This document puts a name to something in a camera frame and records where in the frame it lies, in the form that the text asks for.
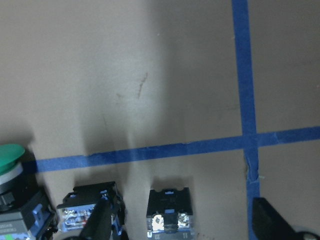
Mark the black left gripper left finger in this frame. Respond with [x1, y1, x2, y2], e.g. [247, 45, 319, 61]
[76, 198, 112, 240]

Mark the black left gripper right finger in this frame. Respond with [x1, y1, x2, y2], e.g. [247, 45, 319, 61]
[252, 197, 300, 240]

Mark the green push button middle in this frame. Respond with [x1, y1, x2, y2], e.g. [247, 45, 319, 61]
[56, 181, 129, 240]

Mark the green push button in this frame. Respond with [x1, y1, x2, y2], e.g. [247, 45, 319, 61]
[0, 144, 58, 240]
[56, 181, 129, 240]

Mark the yellow push button near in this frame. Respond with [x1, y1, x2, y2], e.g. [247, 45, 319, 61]
[146, 187, 195, 240]

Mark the green push button outer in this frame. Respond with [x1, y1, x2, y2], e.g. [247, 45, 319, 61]
[0, 144, 58, 240]

